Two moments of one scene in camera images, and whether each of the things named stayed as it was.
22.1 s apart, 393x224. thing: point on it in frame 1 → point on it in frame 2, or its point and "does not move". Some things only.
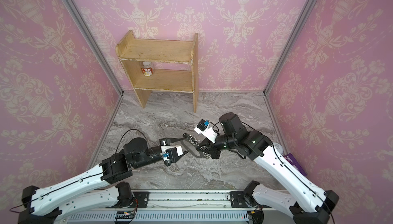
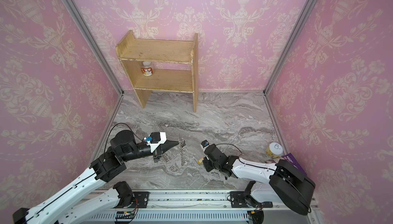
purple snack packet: [291, 159] does not move
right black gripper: [210, 147] → [207, 160]
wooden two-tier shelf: [132, 51] does not move
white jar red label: [147, 68] does not move
